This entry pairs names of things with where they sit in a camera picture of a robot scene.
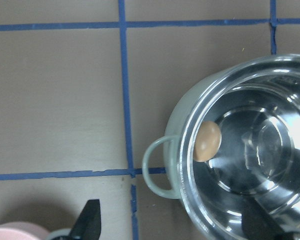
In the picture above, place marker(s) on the pale green electric pot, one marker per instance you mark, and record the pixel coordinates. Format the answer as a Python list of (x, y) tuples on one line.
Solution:
[(256, 105)]

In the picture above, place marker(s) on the pink bowl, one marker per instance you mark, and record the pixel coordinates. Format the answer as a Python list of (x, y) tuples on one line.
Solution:
[(20, 230)]

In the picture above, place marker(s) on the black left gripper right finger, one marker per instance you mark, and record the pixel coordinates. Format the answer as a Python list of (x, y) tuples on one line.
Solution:
[(257, 224)]

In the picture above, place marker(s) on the brown egg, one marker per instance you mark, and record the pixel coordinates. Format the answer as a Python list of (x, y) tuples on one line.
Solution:
[(208, 141)]

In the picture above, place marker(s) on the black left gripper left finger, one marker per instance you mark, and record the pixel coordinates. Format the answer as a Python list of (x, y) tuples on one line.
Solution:
[(88, 224)]

